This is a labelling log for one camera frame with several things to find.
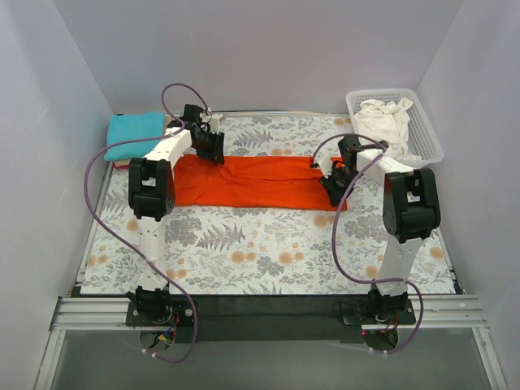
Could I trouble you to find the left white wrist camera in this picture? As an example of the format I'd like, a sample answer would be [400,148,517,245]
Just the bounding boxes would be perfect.
[201,112,223,133]

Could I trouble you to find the white plastic basket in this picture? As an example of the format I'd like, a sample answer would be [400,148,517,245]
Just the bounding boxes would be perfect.
[345,88,444,167]

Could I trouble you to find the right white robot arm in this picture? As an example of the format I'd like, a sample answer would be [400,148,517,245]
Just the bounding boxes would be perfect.
[310,133,441,325]

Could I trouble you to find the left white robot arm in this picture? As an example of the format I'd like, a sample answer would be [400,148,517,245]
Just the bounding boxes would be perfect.
[128,104,224,325]

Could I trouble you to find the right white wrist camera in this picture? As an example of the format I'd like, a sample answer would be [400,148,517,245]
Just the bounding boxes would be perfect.
[310,157,334,178]

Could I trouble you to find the folded cyan t shirt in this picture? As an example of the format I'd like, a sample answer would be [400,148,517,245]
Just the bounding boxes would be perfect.
[104,111,165,162]

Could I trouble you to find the aluminium frame rail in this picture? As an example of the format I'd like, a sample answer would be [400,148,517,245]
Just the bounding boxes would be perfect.
[52,295,488,330]

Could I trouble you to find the folded magenta t shirt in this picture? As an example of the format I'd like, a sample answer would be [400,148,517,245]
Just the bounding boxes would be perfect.
[113,163,129,170]

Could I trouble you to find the orange t shirt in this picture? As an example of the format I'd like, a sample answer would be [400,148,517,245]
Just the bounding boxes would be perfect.
[173,154,336,211]

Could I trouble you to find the white t shirt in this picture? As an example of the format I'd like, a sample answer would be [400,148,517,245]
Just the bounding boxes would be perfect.
[354,97,422,162]

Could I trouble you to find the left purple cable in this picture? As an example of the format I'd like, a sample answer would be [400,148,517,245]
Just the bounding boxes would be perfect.
[83,83,199,363]

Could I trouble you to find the floral table mat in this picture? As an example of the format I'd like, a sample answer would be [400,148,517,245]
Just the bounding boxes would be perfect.
[80,114,456,296]

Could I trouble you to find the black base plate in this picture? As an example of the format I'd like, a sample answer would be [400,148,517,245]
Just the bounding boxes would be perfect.
[125,292,416,344]

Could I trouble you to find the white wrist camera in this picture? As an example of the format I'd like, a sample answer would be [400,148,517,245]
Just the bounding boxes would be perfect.
[310,157,334,178]
[201,112,223,133]

